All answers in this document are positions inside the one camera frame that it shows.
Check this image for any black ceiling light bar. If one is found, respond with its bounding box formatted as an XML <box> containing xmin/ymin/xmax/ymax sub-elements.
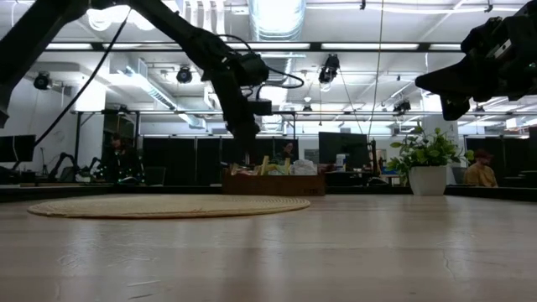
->
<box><xmin>45</xmin><ymin>40</ymin><xmax>462</xmax><ymax>53</ymax></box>

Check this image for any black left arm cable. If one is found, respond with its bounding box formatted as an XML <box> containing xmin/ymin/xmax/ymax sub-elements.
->
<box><xmin>34</xmin><ymin>6</ymin><xmax>305</xmax><ymax>148</ymax></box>

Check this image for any black wall monitor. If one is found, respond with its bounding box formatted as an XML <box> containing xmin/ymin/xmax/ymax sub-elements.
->
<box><xmin>0</xmin><ymin>134</ymin><xmax>37</xmax><ymax>164</ymax></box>

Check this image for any person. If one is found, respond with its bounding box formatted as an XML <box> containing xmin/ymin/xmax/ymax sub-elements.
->
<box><xmin>462</xmin><ymin>148</ymin><xmax>499</xmax><ymax>189</ymax></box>
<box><xmin>100</xmin><ymin>133</ymin><xmax>146</xmax><ymax>185</ymax></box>
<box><xmin>274</xmin><ymin>141</ymin><xmax>300</xmax><ymax>165</ymax></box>

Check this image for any wooden organizer box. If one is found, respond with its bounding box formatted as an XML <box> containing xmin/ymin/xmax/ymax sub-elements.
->
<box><xmin>222</xmin><ymin>174</ymin><xmax>327</xmax><ymax>197</ymax></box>

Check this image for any black partition screen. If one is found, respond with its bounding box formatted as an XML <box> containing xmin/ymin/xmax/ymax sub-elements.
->
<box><xmin>464</xmin><ymin>136</ymin><xmax>530</xmax><ymax>188</ymax></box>
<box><xmin>142</xmin><ymin>136</ymin><xmax>300</xmax><ymax>187</ymax></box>

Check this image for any black desk monitor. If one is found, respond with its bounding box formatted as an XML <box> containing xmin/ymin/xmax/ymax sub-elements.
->
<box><xmin>317</xmin><ymin>132</ymin><xmax>370</xmax><ymax>169</ymax></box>

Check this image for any white and orange tea packet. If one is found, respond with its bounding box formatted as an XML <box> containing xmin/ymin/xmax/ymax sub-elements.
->
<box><xmin>289</xmin><ymin>159</ymin><xmax>319</xmax><ymax>176</ymax></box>

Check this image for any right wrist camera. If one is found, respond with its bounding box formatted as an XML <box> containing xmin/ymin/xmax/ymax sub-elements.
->
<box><xmin>461</xmin><ymin>16</ymin><xmax>504</xmax><ymax>55</ymax></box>

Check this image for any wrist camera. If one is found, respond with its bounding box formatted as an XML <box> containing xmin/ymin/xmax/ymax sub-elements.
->
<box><xmin>461</xmin><ymin>16</ymin><xmax>504</xmax><ymax>55</ymax></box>
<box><xmin>233</xmin><ymin>52</ymin><xmax>270</xmax><ymax>87</ymax></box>

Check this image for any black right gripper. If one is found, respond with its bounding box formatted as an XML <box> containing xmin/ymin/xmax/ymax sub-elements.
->
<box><xmin>414</xmin><ymin>41</ymin><xmax>528</xmax><ymax>122</ymax></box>

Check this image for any green plant in white pot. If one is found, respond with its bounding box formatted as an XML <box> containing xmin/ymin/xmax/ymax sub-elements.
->
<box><xmin>385</xmin><ymin>125</ymin><xmax>475</xmax><ymax>197</ymax></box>

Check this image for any silver ventilation duct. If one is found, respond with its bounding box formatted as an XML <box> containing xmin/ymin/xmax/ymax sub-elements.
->
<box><xmin>247</xmin><ymin>0</ymin><xmax>307</xmax><ymax>42</ymax></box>

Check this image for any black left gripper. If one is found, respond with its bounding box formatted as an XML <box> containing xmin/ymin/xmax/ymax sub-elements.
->
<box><xmin>203</xmin><ymin>66</ymin><xmax>273</xmax><ymax>146</ymax></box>

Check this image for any lemon lime tea packet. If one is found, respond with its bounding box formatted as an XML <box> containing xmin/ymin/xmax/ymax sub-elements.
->
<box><xmin>259</xmin><ymin>155</ymin><xmax>292</xmax><ymax>176</ymax></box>

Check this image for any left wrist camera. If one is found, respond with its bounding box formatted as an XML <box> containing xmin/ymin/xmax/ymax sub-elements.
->
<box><xmin>233</xmin><ymin>52</ymin><xmax>270</xmax><ymax>87</ymax></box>

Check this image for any round woven placemat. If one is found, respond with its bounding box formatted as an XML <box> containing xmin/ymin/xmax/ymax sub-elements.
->
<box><xmin>27</xmin><ymin>195</ymin><xmax>311</xmax><ymax>220</ymax></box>

